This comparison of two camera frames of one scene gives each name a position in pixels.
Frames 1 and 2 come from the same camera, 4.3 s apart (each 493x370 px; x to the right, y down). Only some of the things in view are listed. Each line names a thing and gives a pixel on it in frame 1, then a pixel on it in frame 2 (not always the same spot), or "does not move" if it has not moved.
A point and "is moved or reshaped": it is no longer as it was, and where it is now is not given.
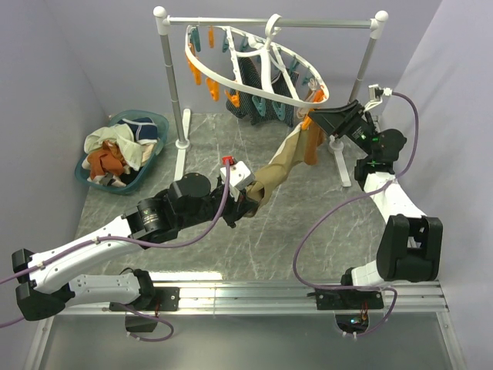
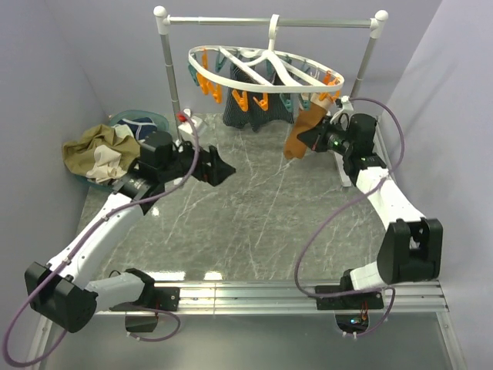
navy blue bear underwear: (145, 129) does not move
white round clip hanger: (256, 66) is moved or reshaped
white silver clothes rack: (182, 116) does not move
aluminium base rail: (423, 297) does not move
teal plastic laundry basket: (135, 177) does not move
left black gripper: (239, 209) -> (215, 173)
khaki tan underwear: (293, 151) -> (78, 154)
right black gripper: (337, 120) -> (310, 137)
